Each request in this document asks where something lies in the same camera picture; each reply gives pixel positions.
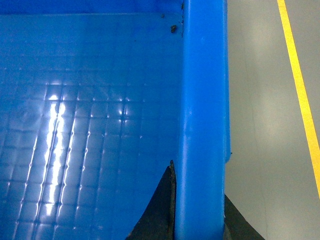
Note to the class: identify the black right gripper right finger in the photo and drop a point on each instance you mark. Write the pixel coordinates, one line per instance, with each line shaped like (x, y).
(235, 225)

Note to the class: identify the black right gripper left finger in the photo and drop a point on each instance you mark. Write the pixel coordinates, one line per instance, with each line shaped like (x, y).
(158, 219)

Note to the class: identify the large blue plastic crate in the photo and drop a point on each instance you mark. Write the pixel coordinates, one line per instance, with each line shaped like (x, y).
(97, 99)

